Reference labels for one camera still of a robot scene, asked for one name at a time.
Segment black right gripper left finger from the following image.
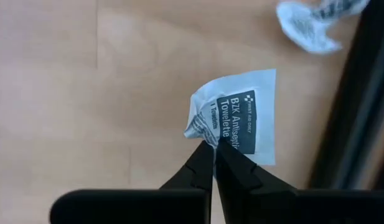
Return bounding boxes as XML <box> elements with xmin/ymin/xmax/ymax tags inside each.
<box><xmin>50</xmin><ymin>140</ymin><xmax>215</xmax><ymax>224</ymax></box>

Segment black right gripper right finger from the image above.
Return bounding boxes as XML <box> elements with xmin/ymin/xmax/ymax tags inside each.
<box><xmin>214</xmin><ymin>139</ymin><xmax>384</xmax><ymax>224</ymax></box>

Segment white antiseptic towelette packet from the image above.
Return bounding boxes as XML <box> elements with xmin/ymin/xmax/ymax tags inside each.
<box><xmin>183</xmin><ymin>68</ymin><xmax>277</xmax><ymax>166</ymax></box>
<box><xmin>276</xmin><ymin>0</ymin><xmax>372</xmax><ymax>55</ymax></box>

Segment black aluminium frame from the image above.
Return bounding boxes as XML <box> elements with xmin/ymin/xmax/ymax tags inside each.
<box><xmin>306</xmin><ymin>0</ymin><xmax>384</xmax><ymax>191</ymax></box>

